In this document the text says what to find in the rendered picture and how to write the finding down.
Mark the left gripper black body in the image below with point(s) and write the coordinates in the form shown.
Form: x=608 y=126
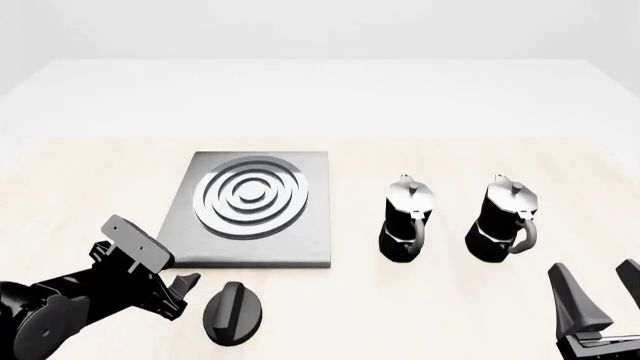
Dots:
x=165 y=302

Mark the flat grey stove plate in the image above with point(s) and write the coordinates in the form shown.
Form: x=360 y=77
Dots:
x=305 y=240

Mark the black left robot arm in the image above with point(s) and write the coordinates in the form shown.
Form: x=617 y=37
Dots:
x=75 y=296

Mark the black moka pot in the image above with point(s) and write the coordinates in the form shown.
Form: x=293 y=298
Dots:
x=397 y=221
x=492 y=221

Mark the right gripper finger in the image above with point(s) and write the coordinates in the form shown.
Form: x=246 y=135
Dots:
x=575 y=303
x=632 y=275

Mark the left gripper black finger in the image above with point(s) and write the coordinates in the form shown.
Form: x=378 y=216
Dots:
x=186 y=282

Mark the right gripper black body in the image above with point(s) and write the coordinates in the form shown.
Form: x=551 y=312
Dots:
x=600 y=345

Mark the round black stove knob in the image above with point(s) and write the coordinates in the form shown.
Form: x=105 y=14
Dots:
x=232 y=318

